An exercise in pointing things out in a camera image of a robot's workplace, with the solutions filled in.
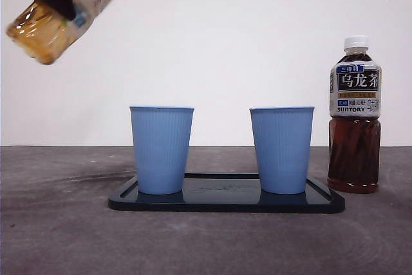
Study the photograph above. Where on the jasmine oolong tea bottle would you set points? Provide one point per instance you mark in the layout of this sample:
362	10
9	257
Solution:
38	36

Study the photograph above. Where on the blue ribbed plastic cup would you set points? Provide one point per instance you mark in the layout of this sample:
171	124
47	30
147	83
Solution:
281	149
161	149

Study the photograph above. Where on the dark oolong tea bottle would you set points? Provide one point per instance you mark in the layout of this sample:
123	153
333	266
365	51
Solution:
354	156

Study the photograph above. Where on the dark blue flat tray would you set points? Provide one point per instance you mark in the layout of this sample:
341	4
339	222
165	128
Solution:
222	202

